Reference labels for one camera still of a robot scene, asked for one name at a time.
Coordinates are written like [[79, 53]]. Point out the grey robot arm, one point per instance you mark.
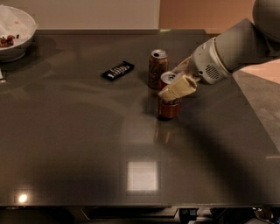
[[250, 42]]

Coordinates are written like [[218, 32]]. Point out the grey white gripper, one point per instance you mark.
[[205, 62]]

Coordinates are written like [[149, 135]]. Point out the red coke can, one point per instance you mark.
[[167, 109]]

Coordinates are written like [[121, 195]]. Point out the black snack bar wrapper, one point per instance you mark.
[[118, 71]]

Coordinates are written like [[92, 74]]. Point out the orange soda can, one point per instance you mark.
[[158, 64]]

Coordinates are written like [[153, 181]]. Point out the white bowl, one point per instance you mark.
[[19, 24]]

